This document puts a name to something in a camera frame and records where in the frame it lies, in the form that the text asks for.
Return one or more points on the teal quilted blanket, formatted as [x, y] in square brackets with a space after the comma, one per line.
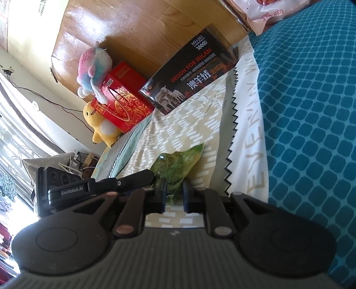
[308, 125]

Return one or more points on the red gift box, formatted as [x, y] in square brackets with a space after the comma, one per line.
[125, 102]

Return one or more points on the white wall socket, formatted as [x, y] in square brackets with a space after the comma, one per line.
[35, 105]

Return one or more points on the pastel plush unicorn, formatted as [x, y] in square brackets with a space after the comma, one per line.
[93, 69]

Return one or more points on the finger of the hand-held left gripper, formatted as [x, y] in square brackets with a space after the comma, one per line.
[130, 180]

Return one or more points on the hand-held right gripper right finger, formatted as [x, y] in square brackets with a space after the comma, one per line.
[185, 198]

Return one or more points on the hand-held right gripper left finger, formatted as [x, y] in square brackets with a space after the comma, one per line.
[164, 197]

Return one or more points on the black printed box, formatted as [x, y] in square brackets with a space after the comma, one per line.
[189, 72]

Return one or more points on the pink nut snack bag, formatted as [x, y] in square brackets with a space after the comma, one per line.
[258, 14]

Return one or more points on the yellow plush toy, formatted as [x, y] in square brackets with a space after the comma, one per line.
[103, 127]

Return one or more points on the patterned curtain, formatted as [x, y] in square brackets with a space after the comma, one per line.
[25, 133]

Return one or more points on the cluttered bedside table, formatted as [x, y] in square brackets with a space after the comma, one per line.
[61, 162]

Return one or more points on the wooden headboard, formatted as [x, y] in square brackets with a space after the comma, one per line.
[139, 30]

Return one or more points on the green snack bag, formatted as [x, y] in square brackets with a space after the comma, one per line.
[178, 164]

